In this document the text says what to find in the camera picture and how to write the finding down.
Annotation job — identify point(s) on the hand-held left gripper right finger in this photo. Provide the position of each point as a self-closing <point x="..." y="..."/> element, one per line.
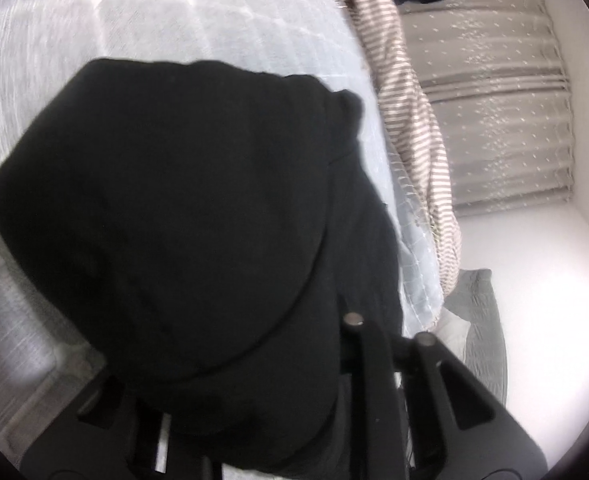
<point x="379" y="390"/>

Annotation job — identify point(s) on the striped beige blanket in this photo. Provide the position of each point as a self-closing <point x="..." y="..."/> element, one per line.
<point x="414" y="125"/>

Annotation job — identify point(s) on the grey patterned curtain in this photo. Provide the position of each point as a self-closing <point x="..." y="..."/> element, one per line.
<point x="504" y="85"/>

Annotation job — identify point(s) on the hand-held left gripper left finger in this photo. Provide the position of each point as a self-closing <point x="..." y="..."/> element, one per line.
<point x="62" y="445"/>

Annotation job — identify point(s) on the black jacket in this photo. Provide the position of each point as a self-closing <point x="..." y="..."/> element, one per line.
<point x="184" y="220"/>

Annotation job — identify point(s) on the grey floor cloth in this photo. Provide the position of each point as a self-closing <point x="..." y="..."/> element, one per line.
<point x="479" y="310"/>

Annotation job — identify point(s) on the light blue quilted blanket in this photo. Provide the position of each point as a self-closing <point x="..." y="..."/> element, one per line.
<point x="184" y="10"/>

